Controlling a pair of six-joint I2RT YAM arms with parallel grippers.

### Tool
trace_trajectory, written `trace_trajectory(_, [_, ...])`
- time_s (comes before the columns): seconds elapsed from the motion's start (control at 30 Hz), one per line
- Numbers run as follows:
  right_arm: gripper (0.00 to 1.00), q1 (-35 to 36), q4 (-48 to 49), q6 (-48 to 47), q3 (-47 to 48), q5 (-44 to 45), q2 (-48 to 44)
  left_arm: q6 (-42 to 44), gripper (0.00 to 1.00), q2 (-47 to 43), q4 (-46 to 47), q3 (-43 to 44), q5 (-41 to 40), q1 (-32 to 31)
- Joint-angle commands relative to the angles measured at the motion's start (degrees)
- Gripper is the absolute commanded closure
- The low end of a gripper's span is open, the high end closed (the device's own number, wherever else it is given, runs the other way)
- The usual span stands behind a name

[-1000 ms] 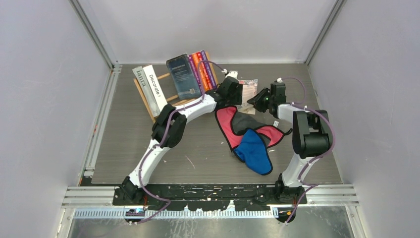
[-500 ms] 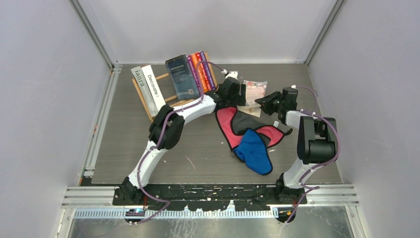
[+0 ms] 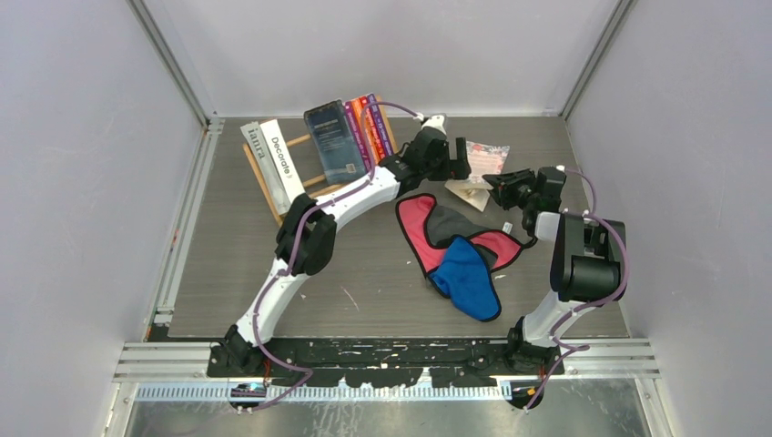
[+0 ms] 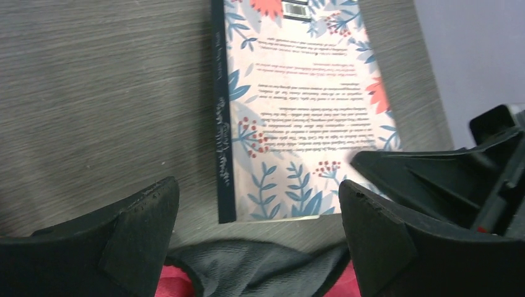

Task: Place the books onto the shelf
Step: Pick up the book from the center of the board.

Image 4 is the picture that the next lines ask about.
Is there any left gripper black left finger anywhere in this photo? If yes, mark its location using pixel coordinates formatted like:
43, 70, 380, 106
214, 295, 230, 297
1, 176, 180, 296

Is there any pale book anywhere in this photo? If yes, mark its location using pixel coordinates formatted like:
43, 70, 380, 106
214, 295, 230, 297
211, 1, 402, 223

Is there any red grey cloth bib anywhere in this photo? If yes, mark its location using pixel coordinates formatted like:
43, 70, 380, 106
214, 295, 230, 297
155, 240, 360, 296

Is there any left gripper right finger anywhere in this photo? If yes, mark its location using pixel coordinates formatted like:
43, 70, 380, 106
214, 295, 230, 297
339, 180, 524, 296

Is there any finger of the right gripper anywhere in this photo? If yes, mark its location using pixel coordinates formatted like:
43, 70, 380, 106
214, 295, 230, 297
350, 148, 524, 230

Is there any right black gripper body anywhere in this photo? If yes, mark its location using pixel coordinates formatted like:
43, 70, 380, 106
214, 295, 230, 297
469, 103, 524, 238

